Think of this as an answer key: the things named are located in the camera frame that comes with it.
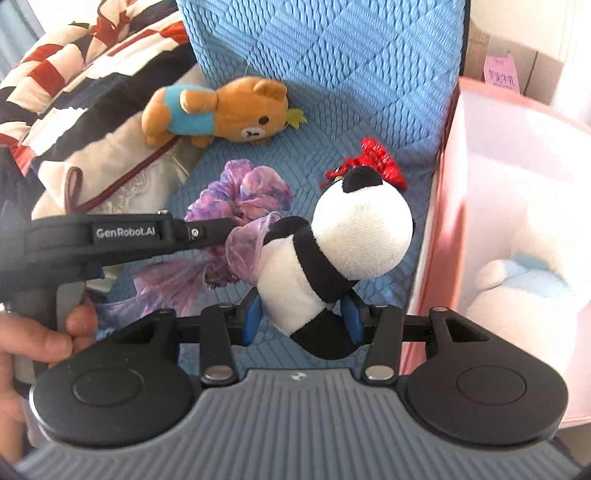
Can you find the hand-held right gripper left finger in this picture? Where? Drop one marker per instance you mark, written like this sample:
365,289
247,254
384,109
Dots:
251,319

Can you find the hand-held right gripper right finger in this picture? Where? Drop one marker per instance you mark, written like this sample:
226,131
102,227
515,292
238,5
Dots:
353,319

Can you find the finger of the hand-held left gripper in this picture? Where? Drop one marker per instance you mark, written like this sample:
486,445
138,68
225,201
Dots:
207,233

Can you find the purple sheer scarf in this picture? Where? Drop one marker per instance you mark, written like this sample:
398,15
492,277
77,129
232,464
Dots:
244,249

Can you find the panda plush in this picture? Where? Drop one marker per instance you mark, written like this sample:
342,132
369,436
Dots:
360,226

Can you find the white and blue penguin plush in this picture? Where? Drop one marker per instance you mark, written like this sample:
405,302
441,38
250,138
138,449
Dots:
517,318

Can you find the pink cardboard box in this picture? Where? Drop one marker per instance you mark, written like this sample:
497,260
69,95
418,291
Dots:
508,152

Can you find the person's left hand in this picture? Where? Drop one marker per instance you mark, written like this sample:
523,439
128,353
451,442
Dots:
37,341

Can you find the purple satin scrunchie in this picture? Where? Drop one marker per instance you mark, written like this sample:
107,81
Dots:
249,189

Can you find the brown teddy bear plush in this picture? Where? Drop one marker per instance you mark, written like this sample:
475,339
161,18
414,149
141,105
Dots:
249,110

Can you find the red toy ornament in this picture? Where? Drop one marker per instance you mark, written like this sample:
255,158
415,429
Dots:
383,161

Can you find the red black white striped blanket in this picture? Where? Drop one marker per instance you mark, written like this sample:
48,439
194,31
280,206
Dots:
69,69

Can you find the blue textured chair cover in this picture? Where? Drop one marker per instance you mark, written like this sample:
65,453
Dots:
346,69

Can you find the pink paper label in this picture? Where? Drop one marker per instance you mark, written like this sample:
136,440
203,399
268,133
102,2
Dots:
502,73

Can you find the brown cardboard box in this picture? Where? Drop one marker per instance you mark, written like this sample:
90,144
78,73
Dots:
540,69

